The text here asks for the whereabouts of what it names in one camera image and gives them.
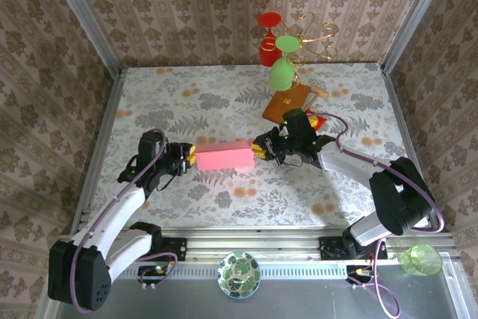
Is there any pink paper box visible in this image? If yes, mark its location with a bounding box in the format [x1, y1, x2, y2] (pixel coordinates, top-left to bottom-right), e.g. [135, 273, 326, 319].
[193, 139, 257, 171]

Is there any red snack packet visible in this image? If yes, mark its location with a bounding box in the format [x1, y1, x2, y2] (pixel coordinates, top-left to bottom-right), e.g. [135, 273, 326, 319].
[305, 108, 329, 131]

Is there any brown wooden board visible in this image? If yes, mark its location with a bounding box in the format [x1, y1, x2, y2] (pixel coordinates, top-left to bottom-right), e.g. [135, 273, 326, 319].
[262, 84, 314, 124]

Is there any small wooden mallet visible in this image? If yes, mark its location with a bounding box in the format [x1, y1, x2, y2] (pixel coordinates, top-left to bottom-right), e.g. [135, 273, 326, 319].
[304, 85, 330, 111]

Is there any green wine glass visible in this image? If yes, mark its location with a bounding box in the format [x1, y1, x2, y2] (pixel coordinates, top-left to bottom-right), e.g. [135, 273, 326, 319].
[269, 34, 301, 92]

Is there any red wine glass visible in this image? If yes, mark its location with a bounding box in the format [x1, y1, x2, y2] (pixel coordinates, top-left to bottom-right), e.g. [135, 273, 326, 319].
[257, 12, 282, 69]

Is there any small black circuit board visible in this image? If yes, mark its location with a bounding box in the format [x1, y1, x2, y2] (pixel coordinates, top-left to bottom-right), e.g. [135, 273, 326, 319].
[346, 264, 378, 285]
[137, 264, 172, 285]

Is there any leaf pattern bowl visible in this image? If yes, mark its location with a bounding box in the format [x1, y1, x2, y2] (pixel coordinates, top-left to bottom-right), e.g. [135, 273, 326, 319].
[217, 251, 261, 300]

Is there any green transparent cup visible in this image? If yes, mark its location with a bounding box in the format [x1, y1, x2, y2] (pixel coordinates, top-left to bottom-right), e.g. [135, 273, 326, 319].
[400, 243, 444, 277]

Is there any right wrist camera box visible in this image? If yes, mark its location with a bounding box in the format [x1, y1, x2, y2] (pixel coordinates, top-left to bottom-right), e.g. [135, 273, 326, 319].
[282, 108, 315, 137]

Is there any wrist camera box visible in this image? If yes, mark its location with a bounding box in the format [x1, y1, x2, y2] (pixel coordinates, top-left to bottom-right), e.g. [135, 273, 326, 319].
[137, 128, 168, 159]
[282, 108, 315, 137]

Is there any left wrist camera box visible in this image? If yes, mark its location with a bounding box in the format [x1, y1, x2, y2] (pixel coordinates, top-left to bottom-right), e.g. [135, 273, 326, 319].
[137, 128, 168, 159]

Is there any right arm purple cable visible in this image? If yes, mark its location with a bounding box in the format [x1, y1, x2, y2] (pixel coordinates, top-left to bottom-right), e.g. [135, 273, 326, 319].
[316, 112, 445, 316]

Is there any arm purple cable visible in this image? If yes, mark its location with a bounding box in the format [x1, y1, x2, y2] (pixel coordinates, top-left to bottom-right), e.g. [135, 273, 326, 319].
[71, 128, 179, 313]
[316, 112, 445, 316]

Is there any aluminium table side rail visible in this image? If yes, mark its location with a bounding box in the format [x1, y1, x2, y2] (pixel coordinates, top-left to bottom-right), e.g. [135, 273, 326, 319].
[70, 68, 124, 236]
[380, 64, 441, 232]

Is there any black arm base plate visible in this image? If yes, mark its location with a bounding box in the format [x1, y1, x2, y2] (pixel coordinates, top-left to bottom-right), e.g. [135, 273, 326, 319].
[319, 235, 388, 260]
[120, 237, 187, 262]

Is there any aluminium front rail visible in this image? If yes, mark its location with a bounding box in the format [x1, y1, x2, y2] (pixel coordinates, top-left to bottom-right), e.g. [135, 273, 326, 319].
[52, 232, 459, 263]

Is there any gold wire glass rack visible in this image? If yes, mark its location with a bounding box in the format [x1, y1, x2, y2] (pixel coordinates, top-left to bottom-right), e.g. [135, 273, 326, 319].
[265, 10, 340, 84]

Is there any grey slotted cable duct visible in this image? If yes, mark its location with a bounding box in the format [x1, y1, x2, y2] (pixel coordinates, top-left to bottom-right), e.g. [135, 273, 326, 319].
[108, 263, 403, 279]

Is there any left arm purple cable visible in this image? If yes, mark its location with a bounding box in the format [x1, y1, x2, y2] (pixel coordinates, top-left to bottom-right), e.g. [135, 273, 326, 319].
[71, 128, 179, 313]

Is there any aluminium frame post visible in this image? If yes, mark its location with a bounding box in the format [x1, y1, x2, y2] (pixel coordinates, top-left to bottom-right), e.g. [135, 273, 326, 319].
[380, 0, 455, 73]
[41, 0, 122, 77]

